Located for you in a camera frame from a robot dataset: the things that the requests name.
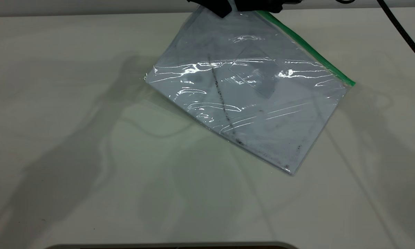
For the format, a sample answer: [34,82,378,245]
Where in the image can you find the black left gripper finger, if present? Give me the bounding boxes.
[187,0,233,19]

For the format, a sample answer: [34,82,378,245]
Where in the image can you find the clear zipper bag green zip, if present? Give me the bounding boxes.
[145,6,356,176]

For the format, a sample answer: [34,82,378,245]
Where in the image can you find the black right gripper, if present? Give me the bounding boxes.
[235,0,303,14]

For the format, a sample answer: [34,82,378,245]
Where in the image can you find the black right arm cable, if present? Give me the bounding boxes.
[376,0,415,70]

